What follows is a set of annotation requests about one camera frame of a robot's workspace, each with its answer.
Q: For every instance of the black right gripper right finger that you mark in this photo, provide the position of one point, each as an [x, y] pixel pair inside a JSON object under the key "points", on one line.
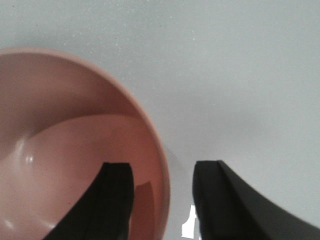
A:
{"points": [[230, 209]]}

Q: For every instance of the pink plastic bowl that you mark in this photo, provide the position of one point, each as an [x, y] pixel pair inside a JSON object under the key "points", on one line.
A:
{"points": [[61, 118]]}

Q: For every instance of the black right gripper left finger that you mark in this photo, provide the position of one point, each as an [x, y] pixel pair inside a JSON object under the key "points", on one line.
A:
{"points": [[103, 211]]}

